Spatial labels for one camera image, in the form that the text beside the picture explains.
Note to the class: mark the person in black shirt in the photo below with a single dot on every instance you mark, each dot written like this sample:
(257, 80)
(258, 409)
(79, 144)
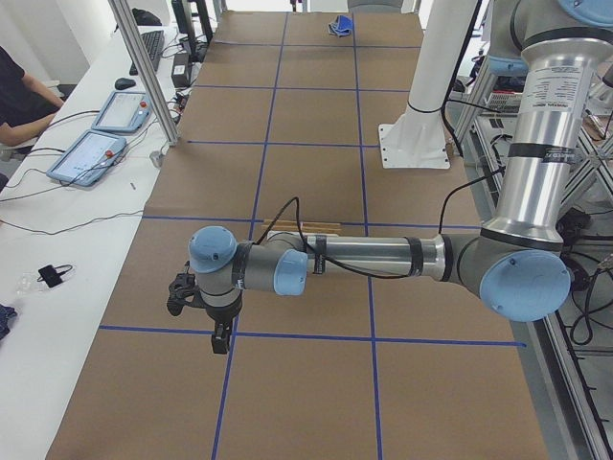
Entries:
(27, 105)

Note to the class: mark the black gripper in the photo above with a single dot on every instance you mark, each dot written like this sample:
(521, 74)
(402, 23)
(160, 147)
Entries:
(221, 316)

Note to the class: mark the black power adapter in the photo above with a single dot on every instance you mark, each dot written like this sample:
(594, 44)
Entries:
(181, 70)

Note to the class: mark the blue towel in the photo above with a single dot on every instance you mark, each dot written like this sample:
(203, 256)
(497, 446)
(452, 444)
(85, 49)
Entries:
(341, 26)

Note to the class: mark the black monitor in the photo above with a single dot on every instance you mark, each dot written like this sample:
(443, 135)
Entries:
(183, 14)

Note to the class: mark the black keyboard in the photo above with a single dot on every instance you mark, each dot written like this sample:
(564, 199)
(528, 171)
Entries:
(154, 43)

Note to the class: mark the black computer mouse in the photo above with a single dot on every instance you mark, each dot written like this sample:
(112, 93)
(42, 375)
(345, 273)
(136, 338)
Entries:
(124, 83)

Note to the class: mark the small black device on desk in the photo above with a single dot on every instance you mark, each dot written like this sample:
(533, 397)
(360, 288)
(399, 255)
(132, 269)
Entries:
(50, 276)

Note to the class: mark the blue teach pendant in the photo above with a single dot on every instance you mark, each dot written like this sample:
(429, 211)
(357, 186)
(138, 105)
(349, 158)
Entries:
(88, 159)
(123, 112)

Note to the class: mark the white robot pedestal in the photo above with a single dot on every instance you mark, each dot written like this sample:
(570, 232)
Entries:
(416, 140)

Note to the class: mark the far blue teach pendant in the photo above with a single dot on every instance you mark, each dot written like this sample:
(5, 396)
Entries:
(123, 112)

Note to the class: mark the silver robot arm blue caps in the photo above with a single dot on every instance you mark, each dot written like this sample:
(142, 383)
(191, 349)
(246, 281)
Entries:
(513, 265)

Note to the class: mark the aluminium frame post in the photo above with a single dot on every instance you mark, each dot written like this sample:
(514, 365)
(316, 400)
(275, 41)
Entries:
(139, 55)

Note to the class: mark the near blue teach pendant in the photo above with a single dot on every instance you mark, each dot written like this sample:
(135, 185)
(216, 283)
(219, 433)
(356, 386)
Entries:
(88, 159)

